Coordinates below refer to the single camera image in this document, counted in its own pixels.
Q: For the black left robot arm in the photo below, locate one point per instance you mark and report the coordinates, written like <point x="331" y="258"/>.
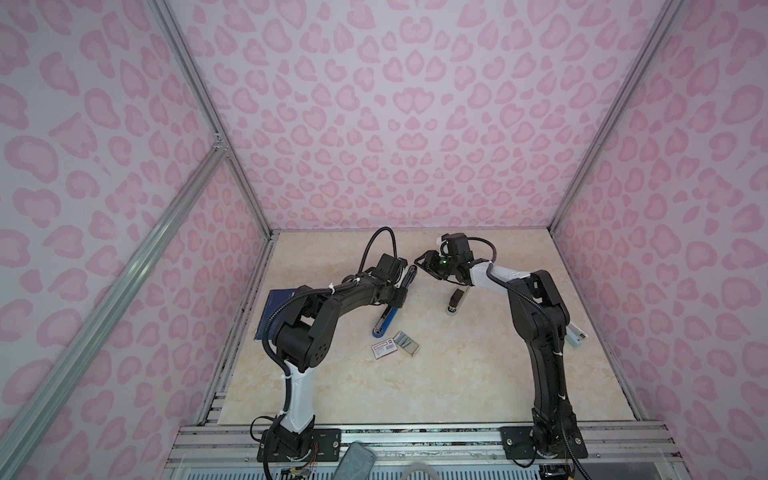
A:
<point x="306" y="325"/>

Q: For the dark blue booklet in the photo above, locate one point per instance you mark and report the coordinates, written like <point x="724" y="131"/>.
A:
<point x="274" y="299"/>

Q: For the grey cloth pad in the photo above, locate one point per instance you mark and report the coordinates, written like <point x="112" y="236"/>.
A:
<point x="356" y="464"/>

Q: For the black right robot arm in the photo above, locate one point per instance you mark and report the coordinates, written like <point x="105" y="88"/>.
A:
<point x="539" y="316"/>

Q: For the silver staple tray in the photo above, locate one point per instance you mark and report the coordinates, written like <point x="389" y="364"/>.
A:
<point x="406" y="343"/>

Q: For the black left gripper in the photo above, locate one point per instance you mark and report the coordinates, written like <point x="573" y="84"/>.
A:
<point x="399" y="302"/>

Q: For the aluminium front rail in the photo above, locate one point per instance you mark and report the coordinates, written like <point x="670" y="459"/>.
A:
<point x="617" y="450"/>

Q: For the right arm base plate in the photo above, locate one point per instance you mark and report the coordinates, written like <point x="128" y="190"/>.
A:
<point x="518" y="444"/>

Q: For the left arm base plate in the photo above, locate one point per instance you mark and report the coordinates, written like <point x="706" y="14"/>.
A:
<point x="319" y="444"/>

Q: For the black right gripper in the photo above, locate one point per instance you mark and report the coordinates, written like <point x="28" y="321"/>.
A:
<point x="431" y="263"/>

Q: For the red white staple box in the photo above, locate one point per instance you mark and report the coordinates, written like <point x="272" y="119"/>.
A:
<point x="384" y="348"/>

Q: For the blue black stapler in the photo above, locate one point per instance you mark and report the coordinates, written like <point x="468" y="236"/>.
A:
<point x="386" y="318"/>

